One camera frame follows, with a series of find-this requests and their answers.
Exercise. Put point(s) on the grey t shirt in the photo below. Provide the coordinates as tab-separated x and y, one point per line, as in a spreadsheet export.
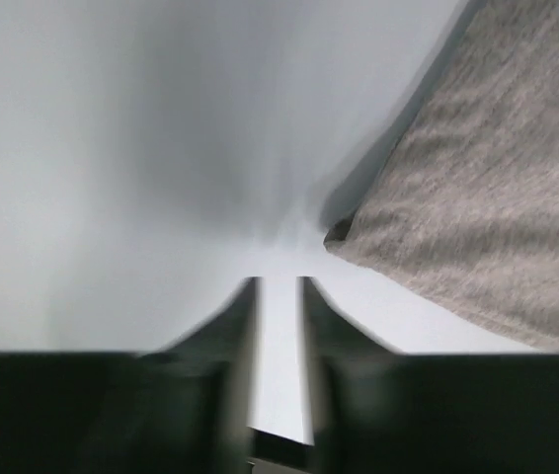
466	209

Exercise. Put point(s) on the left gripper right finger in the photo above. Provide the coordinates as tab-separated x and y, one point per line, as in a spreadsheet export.
378	411

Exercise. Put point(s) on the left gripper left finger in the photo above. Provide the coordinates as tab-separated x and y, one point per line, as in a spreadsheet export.
181	409

